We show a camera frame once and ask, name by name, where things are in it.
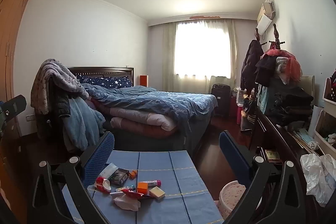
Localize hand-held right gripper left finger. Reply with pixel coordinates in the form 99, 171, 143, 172
31, 132, 116, 224

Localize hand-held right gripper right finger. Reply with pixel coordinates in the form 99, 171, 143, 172
219, 130, 306, 224

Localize pink dotted waste bin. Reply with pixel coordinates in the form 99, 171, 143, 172
217, 180, 263, 219

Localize white paper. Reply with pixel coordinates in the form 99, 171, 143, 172
113, 194, 141, 212

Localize orange box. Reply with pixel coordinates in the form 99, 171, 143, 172
137, 181, 150, 195

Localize yellow box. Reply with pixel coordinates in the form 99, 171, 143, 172
149, 186, 166, 199

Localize red white wrapper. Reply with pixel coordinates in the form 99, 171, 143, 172
94, 177, 112, 194

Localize dark packet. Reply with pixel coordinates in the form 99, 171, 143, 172
108, 168, 130, 186

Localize pink container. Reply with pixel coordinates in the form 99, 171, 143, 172
236, 103, 246, 125

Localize framed book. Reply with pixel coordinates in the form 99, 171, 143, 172
265, 150, 281, 163

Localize light blue fleece blanket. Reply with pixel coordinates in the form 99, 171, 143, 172
62, 97, 107, 152

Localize dark jacket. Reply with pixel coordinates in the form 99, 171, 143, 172
47, 80, 71, 118

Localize dark wooden dresser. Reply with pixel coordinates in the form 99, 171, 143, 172
248, 106, 336, 224

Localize bed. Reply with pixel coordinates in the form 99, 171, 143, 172
67, 67, 218, 159

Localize grey knitted blanket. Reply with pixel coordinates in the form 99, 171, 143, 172
31, 58, 90, 115

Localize black suitcase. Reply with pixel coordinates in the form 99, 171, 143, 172
211, 84, 231, 118

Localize teal printed bag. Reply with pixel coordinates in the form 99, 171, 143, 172
257, 84, 276, 114

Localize stack of folded dark clothes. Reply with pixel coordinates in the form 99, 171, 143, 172
273, 88, 314, 125

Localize star print pillow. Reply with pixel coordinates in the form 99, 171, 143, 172
76, 75, 133, 88

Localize blue patterned duvet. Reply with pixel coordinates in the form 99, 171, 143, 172
81, 84, 218, 135

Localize white plastic bag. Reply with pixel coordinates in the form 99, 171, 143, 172
300, 154, 336, 207

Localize dark wooden headboard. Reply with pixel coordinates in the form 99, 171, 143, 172
67, 67, 135, 88

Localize wooden wardrobe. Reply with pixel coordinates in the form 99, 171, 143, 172
0, 0, 57, 140

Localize dark hanging coat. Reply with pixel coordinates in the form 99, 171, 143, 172
240, 40, 264, 90

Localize red garment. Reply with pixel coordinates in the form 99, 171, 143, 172
265, 49, 302, 84

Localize white storage bins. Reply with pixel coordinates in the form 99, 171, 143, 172
314, 77, 336, 159

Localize sheer cream curtain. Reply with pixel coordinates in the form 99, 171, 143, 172
163, 19, 238, 83

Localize wooden coat rack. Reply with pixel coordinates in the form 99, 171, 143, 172
255, 23, 285, 51

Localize white air conditioner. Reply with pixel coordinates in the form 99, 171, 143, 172
256, 1, 277, 35

